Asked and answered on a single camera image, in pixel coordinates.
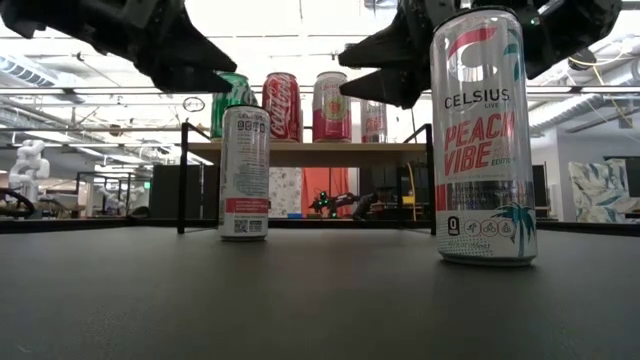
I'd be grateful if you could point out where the red Coca-Cola can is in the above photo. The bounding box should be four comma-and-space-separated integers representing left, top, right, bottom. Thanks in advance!
261, 72, 304, 144

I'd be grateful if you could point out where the green Sprite can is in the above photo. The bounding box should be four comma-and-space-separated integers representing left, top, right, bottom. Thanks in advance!
209, 71, 260, 142

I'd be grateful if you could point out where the tall silver Celsius can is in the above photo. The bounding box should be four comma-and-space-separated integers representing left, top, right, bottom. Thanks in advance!
218, 103, 272, 243
359, 98, 389, 145
430, 5, 539, 266

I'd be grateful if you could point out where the wooden shelf black frame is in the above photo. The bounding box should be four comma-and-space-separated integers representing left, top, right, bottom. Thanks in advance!
177, 121, 437, 236

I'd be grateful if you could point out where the yellow cable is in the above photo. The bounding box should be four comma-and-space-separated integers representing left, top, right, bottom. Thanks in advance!
405, 162, 419, 222

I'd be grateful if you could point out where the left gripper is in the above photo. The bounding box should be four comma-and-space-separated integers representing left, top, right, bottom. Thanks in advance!
0, 0, 239, 95

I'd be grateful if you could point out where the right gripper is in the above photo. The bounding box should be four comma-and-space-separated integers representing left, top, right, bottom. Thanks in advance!
397, 0, 624, 81

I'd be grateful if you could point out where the black round ceiling fixture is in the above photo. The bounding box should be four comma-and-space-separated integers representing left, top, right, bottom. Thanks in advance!
567, 47, 599, 71

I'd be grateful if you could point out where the leaf-patterned panel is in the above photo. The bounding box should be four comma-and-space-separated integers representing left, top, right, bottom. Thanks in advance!
568, 159, 640, 224

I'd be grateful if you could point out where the white robot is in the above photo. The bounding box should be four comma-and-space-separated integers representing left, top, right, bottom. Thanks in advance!
7, 138, 51, 204

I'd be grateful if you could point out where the white patterned board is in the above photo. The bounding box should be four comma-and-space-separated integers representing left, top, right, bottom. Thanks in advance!
268, 167, 304, 220

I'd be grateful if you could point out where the black vacuum hose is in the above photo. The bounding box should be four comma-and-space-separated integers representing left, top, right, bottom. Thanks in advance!
0, 187, 37, 220

